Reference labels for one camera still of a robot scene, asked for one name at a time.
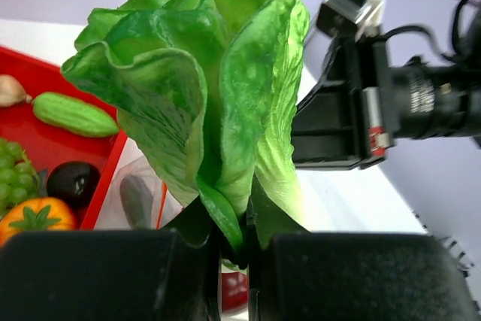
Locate clear zip bag orange zipper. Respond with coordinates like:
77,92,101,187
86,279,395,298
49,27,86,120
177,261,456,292
95,156,249,316

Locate green grapes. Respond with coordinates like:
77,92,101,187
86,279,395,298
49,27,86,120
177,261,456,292
1,138,40,218

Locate purple mangosteen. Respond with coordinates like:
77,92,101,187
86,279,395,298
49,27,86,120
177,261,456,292
46,161,101,210

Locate dark green cucumber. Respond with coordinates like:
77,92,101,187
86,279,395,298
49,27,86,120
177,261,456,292
119,174,153,229

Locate orange persimmon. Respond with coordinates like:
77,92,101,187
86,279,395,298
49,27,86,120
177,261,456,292
1,197,77,247

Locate red plastic tray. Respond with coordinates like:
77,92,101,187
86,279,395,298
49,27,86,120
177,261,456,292
1,47,127,229

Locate red bell pepper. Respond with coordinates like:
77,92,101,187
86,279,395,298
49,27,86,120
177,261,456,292
221,272,249,313

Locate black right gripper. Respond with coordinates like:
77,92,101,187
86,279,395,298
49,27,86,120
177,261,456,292
291,37,480,167

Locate green lettuce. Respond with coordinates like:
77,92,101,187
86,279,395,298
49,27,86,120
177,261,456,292
61,0,309,268

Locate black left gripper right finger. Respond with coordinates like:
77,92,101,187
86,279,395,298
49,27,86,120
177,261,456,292
246,181,479,320

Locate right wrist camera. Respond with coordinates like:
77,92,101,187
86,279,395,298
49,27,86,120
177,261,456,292
316,0,385,40

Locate garlic bulb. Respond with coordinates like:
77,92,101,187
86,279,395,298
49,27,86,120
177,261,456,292
0,74,32,108

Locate light green bitter gourd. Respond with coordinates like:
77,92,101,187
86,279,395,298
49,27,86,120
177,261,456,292
32,92,119,138

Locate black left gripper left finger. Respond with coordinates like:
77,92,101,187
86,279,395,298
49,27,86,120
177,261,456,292
0,200,222,321

